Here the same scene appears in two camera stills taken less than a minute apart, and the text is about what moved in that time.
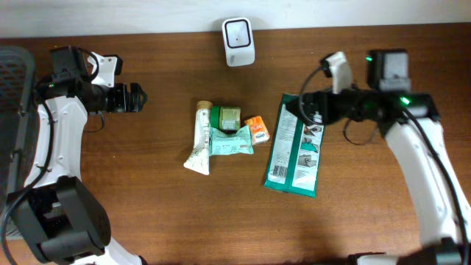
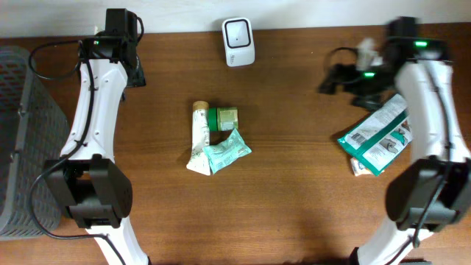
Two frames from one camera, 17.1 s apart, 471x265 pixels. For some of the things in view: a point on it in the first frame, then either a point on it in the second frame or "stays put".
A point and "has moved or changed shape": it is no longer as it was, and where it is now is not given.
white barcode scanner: (239, 42) stays put
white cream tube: (199, 160) stays put
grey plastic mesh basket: (18, 76) stays put
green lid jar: (227, 118) stays put
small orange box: (259, 132) to (359, 168)
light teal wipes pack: (238, 143) has moved or changed shape
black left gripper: (123, 104) to (139, 80)
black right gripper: (321, 106) to (374, 96)
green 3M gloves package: (295, 154) to (377, 139)
